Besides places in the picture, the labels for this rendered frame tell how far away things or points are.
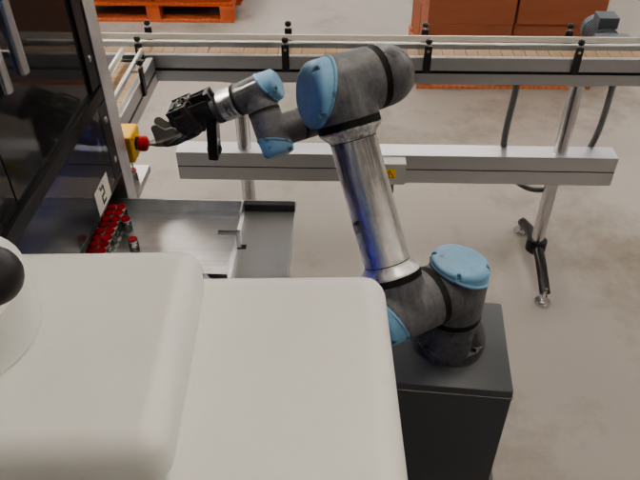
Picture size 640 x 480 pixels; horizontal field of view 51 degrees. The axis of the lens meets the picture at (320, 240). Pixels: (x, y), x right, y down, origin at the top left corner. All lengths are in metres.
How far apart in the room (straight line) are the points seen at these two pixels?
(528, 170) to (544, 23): 1.68
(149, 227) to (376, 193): 0.64
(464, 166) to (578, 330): 0.75
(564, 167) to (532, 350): 0.67
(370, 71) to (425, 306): 0.43
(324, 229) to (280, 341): 2.57
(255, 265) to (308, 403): 1.11
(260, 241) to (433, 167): 1.10
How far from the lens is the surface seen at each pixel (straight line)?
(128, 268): 0.43
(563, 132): 2.54
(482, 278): 1.28
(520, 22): 4.09
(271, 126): 1.54
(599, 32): 2.64
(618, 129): 4.02
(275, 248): 1.52
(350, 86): 1.16
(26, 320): 0.39
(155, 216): 1.65
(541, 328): 2.66
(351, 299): 0.44
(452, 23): 4.01
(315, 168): 2.48
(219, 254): 1.51
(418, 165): 2.49
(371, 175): 1.18
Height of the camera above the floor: 1.86
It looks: 40 degrees down
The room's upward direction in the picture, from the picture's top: straight up
